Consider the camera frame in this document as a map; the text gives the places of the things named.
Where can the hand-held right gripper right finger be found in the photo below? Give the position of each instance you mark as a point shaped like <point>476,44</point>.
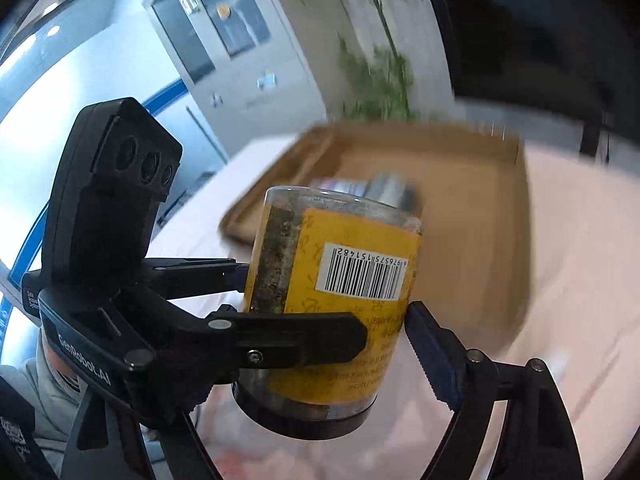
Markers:
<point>434,355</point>

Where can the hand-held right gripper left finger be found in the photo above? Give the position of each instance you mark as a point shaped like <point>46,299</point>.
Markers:
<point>129,456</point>

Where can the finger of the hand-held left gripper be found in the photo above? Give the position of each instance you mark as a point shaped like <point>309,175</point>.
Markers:
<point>200,277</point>
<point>305,337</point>

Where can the yellow label clear jar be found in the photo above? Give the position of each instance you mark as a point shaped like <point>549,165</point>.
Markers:
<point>345,240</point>

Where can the brown cardboard box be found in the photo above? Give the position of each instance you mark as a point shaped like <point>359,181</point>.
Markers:
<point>450,185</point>

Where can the silver packet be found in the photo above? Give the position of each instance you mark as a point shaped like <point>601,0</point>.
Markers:
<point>390,190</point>

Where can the grey metal cabinet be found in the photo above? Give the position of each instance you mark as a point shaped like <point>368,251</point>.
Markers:
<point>235,65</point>

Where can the green potted plant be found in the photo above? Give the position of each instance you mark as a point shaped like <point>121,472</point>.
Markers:
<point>380,75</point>

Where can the black monitor screen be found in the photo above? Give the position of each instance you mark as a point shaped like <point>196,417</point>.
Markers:
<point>540,30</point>

